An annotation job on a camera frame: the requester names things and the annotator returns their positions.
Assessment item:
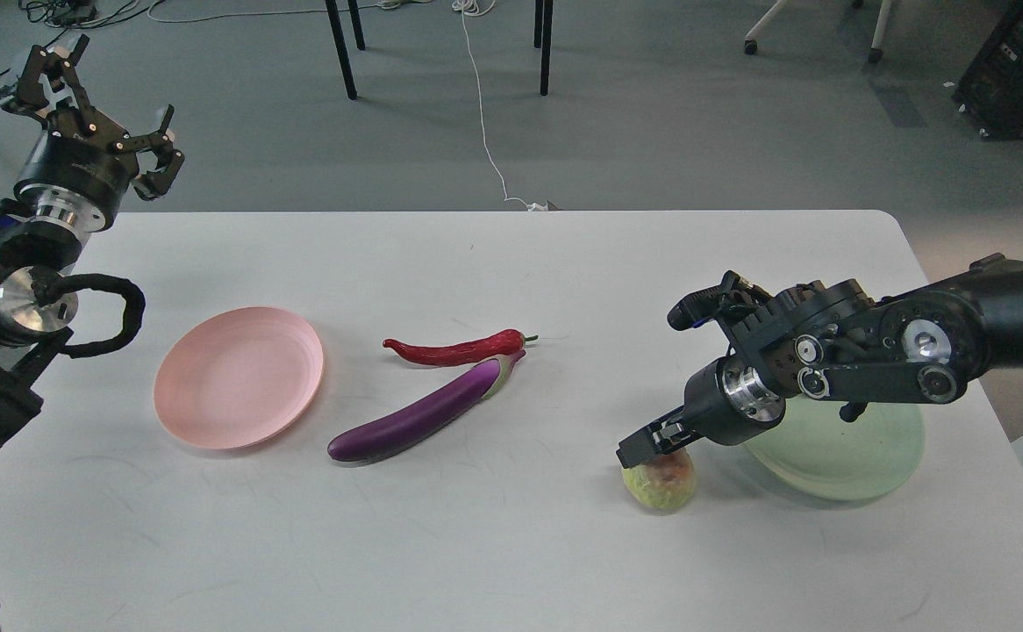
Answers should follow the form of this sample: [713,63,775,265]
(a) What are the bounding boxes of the yellow green peach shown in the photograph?
[621,449,698,512]

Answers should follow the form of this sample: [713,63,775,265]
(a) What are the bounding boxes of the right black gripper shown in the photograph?
[616,355,784,469]

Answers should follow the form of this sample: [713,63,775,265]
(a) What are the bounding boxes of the black table legs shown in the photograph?
[325,1,554,100]

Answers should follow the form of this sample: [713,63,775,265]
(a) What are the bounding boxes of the pink plate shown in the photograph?
[152,305,326,449]

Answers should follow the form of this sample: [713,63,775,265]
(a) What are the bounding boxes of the white office chair base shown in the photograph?
[743,0,895,64]

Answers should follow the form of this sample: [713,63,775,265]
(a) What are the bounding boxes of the purple eggplant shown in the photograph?
[327,349,526,463]

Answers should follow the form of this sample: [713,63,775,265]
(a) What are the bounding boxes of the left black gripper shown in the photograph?
[0,33,185,233]

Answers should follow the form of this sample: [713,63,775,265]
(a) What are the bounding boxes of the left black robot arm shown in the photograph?
[0,35,185,448]

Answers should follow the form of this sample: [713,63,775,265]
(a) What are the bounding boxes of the black cables on floor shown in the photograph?
[0,0,407,99]

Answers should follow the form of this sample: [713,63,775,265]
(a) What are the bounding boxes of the red chili pepper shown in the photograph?
[382,328,539,367]

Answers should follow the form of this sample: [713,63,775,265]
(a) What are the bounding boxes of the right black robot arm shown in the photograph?
[617,253,1023,469]

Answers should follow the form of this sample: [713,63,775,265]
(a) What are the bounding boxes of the white cable on floor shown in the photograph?
[452,0,555,212]

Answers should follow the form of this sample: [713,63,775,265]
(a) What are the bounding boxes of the green plate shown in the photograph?
[744,399,926,501]

